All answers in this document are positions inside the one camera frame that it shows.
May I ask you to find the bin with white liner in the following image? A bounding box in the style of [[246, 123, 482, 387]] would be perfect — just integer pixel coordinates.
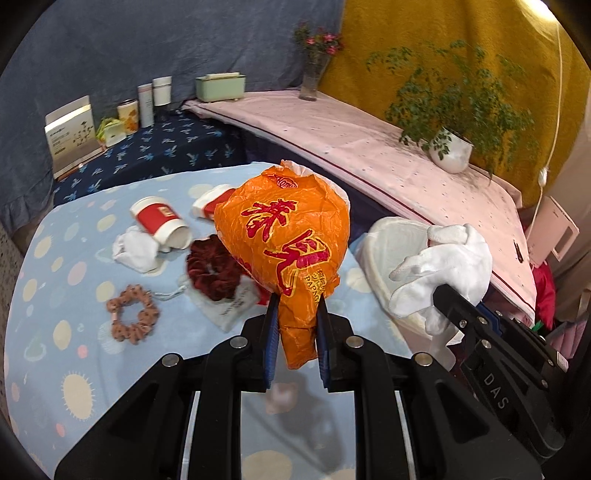
[[355, 217, 462, 370]]

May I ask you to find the red cloth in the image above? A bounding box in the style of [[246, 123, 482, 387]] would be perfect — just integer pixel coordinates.
[[531, 263, 558, 329]]

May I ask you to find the floral tin can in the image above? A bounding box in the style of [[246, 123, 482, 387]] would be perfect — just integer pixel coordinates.
[[116, 99, 140, 134]]

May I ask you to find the dark red scrunchie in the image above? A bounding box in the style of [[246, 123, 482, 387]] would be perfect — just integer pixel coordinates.
[[186, 234, 245, 303]]

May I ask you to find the white cable with switch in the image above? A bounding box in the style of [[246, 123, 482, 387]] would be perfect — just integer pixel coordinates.
[[526, 0, 568, 241]]

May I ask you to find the white drawstring pouch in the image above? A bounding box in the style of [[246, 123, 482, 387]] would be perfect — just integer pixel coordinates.
[[152, 274, 259, 333]]

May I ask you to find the dark purple cloth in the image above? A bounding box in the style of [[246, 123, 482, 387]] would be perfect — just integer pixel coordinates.
[[245, 129, 416, 243]]

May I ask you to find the open white card box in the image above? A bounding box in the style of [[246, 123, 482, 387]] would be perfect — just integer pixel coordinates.
[[45, 95, 105, 180]]

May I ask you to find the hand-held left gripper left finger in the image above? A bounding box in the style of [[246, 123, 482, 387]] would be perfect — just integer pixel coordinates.
[[54, 293, 282, 480]]

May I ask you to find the grey-blue backdrop cloth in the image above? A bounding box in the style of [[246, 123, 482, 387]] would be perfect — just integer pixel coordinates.
[[0, 0, 347, 234]]

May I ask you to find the glass vase with pink flowers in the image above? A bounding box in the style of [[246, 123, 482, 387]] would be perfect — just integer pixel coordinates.
[[292, 22, 346, 102]]

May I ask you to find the pale green box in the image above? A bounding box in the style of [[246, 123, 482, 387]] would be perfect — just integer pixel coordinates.
[[195, 71, 247, 102]]

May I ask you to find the green plant in white pot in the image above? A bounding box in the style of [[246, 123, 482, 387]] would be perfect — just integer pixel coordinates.
[[367, 39, 541, 178]]

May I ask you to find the red and white paper cup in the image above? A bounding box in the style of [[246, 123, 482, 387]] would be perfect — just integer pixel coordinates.
[[129, 197, 191, 250], [191, 185, 238, 220]]

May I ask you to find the pink device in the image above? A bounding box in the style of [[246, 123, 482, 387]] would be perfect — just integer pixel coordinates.
[[526, 196, 580, 266]]

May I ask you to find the pink dotted cloth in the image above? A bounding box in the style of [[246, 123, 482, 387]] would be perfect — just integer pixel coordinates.
[[182, 89, 536, 319]]

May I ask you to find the white tube bottle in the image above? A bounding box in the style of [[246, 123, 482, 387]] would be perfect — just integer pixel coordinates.
[[137, 84, 155, 128]]

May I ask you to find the dark blue printed cloth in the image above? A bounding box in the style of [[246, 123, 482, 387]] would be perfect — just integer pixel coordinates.
[[51, 108, 245, 208]]

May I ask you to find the white cotton glove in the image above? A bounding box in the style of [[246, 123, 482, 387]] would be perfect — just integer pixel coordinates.
[[389, 224, 493, 337]]

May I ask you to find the green packet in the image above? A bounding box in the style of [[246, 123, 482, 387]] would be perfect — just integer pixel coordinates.
[[95, 117, 127, 147]]

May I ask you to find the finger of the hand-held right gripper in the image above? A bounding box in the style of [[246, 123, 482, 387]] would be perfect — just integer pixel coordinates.
[[478, 302, 572, 372], [433, 284, 566, 459]]

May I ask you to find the yellow backdrop cloth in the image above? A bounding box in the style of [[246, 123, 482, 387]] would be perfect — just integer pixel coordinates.
[[318, 0, 583, 208]]

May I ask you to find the white cloth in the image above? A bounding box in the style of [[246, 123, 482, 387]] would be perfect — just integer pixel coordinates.
[[112, 226, 171, 274]]

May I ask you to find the orange plastic bag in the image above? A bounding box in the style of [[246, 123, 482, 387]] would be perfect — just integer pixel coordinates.
[[213, 159, 352, 370]]

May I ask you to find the brown dotted scrunchie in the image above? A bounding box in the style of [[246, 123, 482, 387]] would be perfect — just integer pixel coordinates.
[[106, 285, 161, 344]]

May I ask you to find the white jar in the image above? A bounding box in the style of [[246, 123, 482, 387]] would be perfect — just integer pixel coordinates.
[[152, 76, 173, 107]]

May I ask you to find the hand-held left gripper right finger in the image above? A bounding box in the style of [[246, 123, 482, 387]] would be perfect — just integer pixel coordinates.
[[316, 298, 543, 480]]

